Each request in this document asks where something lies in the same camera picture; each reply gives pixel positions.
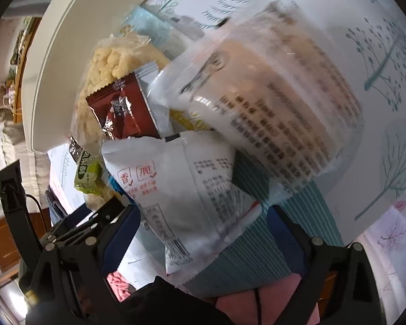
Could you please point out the clear bag of yellow puffs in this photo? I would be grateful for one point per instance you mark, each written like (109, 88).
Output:
(105, 64)

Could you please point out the floral bed sheet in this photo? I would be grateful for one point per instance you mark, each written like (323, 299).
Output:
(392, 240)

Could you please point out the clear pack of round cakes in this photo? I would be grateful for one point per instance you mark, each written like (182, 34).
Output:
(264, 101)

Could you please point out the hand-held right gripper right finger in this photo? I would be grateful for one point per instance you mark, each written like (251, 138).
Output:
(284, 240)

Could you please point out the yellow print snack packet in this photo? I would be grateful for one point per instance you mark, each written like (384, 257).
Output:
(186, 119)

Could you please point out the dark red snack packet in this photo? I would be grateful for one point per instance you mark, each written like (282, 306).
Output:
(121, 108)

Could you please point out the white plastic storage box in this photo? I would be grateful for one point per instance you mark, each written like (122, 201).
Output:
(64, 40)

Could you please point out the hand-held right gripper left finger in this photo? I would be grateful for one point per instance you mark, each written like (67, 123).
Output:
(120, 240)

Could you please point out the white and orange snack packet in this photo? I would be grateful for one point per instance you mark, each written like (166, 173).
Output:
(182, 189)

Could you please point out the pink blanket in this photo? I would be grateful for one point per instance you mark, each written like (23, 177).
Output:
(280, 291)

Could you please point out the teal striped placemat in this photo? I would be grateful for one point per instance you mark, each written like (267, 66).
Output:
(311, 216)

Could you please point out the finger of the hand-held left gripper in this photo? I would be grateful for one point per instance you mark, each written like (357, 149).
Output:
(94, 220)

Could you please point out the tree print tablecloth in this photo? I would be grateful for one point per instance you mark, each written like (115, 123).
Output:
(324, 23)

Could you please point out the pale blue white packet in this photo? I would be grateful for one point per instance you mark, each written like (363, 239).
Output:
(155, 91)

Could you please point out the green snack packet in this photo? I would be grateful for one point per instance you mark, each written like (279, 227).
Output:
(86, 172)

